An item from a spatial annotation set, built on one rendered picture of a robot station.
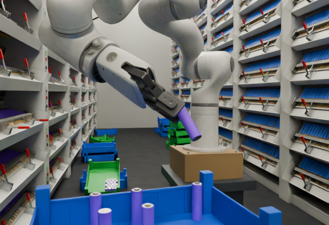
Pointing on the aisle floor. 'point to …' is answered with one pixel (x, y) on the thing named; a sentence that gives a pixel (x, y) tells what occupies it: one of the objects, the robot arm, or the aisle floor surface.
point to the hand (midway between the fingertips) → (171, 107)
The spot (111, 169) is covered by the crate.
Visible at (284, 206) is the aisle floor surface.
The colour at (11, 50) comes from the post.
